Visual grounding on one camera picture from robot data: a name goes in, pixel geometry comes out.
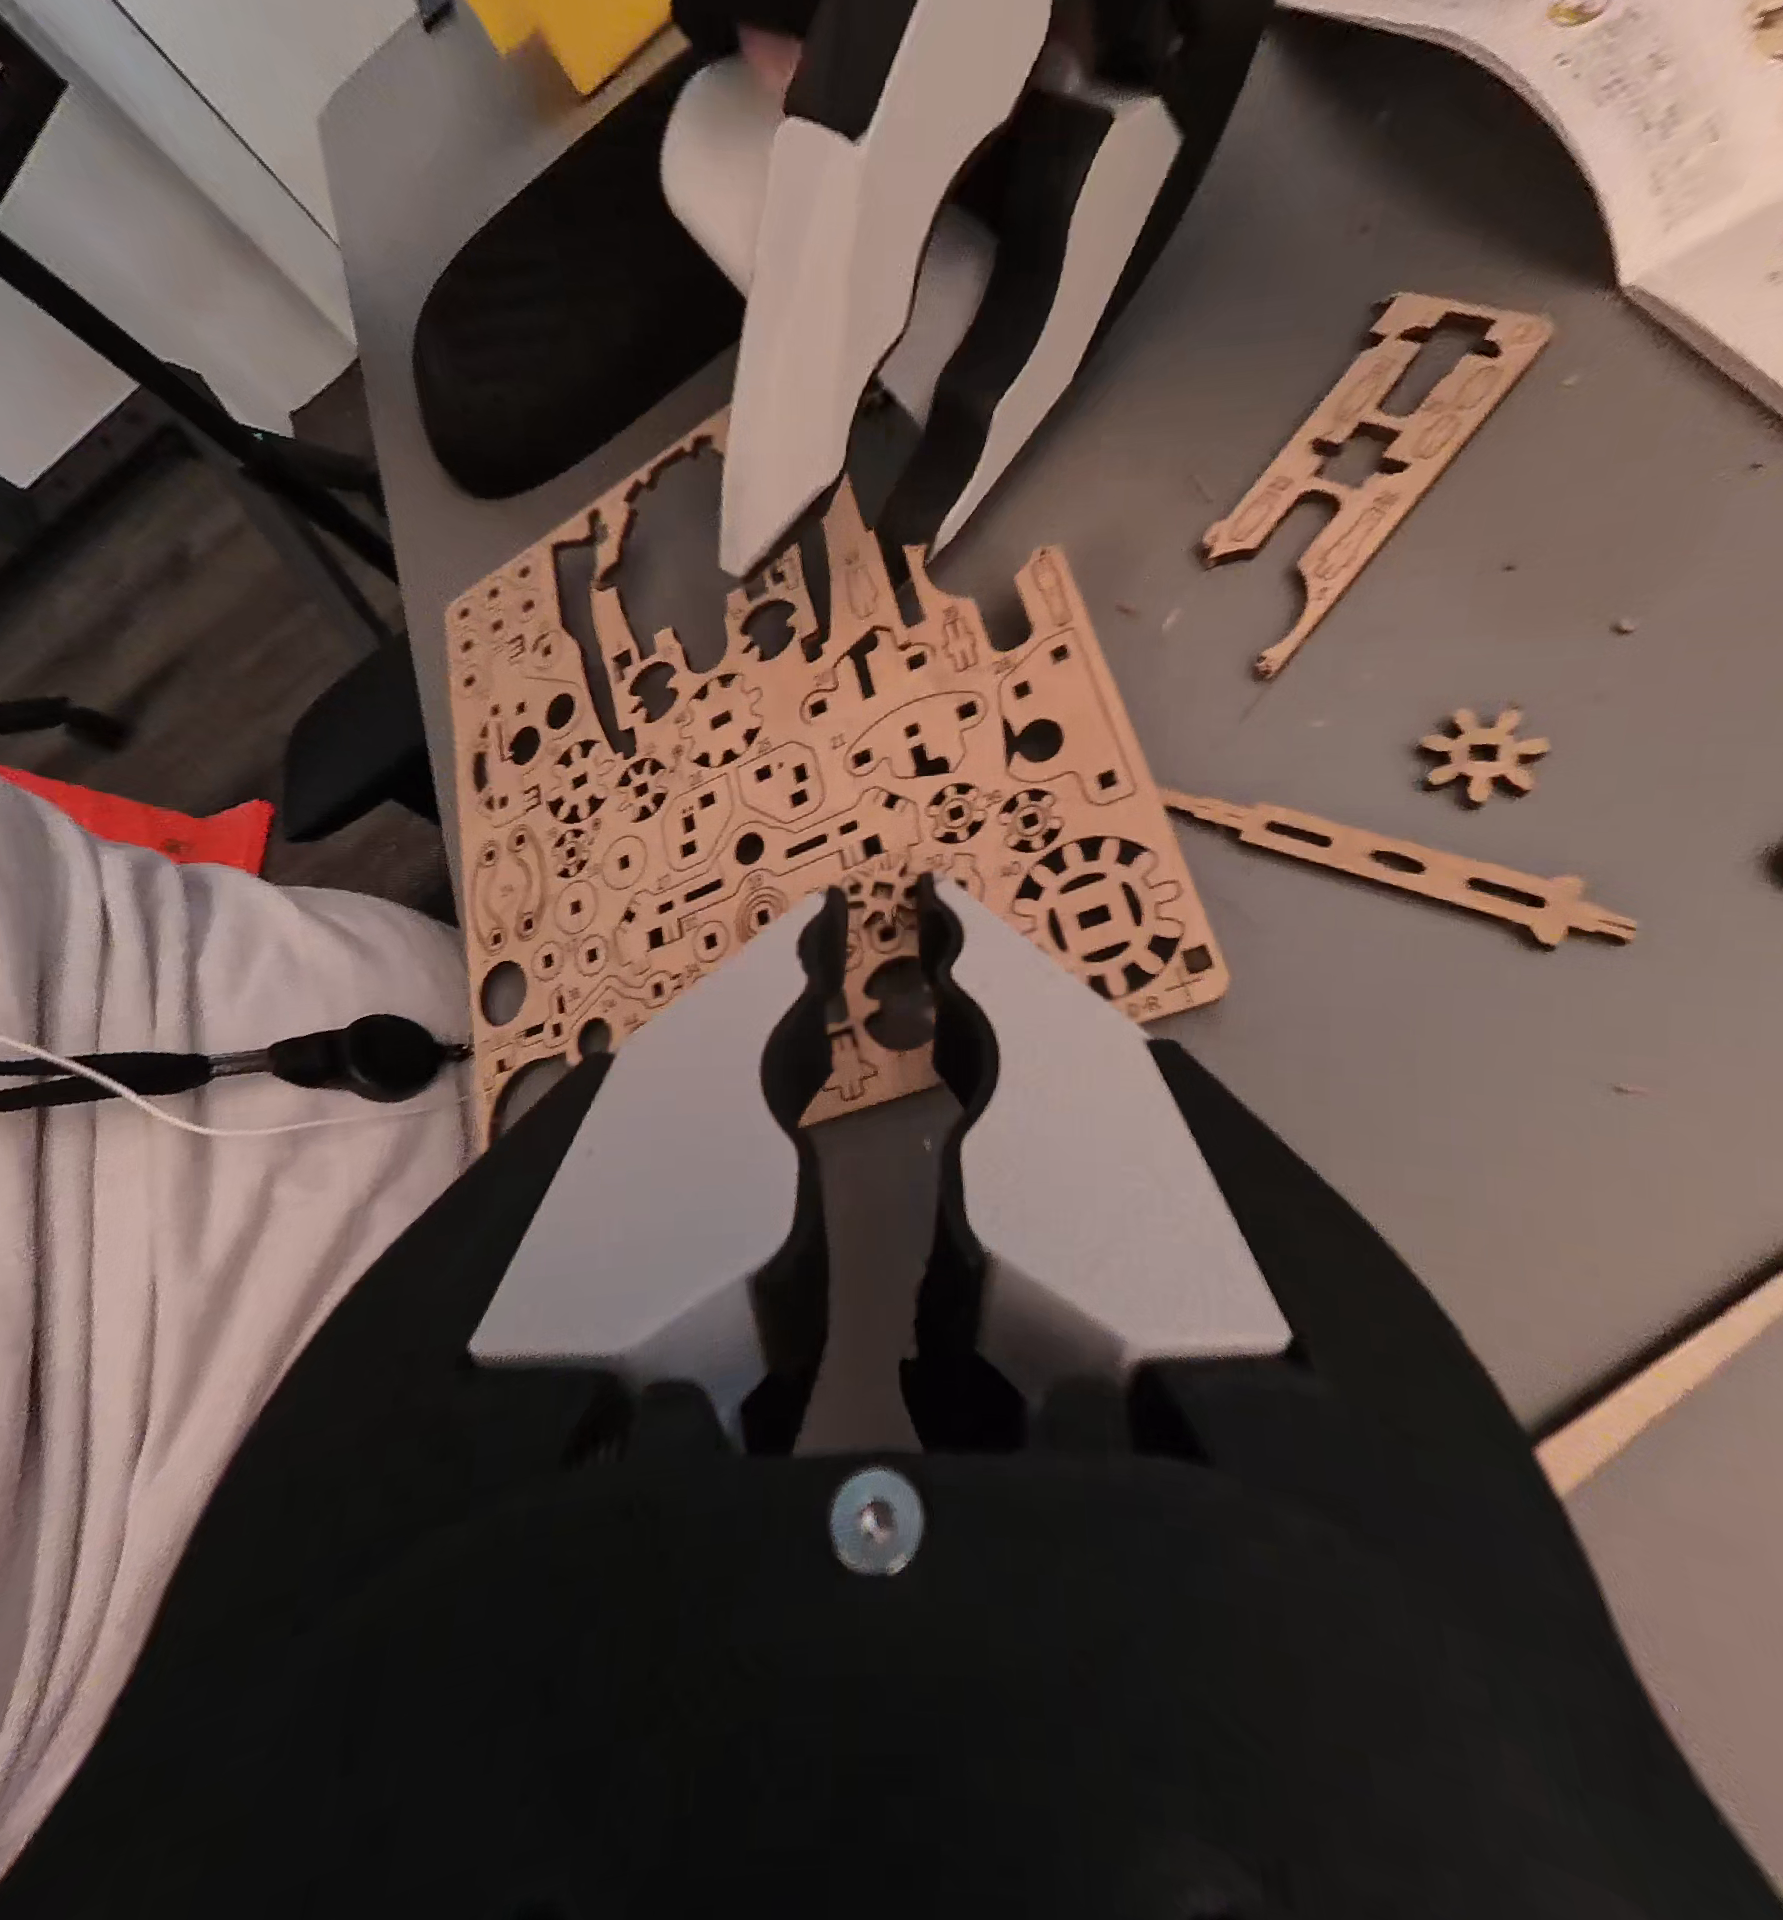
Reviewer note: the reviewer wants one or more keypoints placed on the red cloth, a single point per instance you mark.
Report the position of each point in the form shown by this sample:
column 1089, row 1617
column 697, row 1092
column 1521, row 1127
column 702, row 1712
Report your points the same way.
column 156, row 826

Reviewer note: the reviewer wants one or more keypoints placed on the yellow plastic bin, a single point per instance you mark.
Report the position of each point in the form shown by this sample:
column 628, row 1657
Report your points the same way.
column 592, row 37

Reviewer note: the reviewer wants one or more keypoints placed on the wooden fret piece with cutouts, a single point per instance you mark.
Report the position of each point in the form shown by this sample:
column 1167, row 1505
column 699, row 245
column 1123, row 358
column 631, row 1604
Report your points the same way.
column 1515, row 341

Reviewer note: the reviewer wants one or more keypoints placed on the person's left hand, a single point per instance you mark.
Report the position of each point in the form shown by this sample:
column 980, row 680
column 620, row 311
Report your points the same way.
column 779, row 60

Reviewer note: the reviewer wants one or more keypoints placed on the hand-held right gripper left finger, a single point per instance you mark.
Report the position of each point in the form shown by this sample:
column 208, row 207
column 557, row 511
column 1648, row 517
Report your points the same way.
column 652, row 1200

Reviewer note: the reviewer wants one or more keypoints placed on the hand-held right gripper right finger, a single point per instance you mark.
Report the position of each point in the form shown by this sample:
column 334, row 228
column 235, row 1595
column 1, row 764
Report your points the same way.
column 1116, row 1185

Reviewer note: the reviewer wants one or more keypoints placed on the laser-cut wooden parts sheet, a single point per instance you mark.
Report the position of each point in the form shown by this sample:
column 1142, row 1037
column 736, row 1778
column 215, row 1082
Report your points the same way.
column 1116, row 749

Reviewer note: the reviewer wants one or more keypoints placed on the open instruction booklet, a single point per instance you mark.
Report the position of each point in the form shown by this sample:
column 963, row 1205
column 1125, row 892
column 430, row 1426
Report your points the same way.
column 1701, row 151

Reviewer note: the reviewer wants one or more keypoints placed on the person's grey shirt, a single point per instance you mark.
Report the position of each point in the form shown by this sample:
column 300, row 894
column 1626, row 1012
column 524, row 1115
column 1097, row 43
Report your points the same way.
column 156, row 1350

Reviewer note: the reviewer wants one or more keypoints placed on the long slotted wooden strip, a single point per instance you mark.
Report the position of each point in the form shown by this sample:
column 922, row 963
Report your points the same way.
column 1567, row 908

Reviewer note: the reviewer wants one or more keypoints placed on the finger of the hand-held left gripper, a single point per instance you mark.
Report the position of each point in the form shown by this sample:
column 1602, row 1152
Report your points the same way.
column 808, row 330
column 1110, row 210

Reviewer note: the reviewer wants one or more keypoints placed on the black chair base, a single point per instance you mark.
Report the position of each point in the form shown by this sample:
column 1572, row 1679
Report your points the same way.
column 359, row 736

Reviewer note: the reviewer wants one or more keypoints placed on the small wooden gear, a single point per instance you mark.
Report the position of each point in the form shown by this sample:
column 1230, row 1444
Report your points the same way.
column 1483, row 753

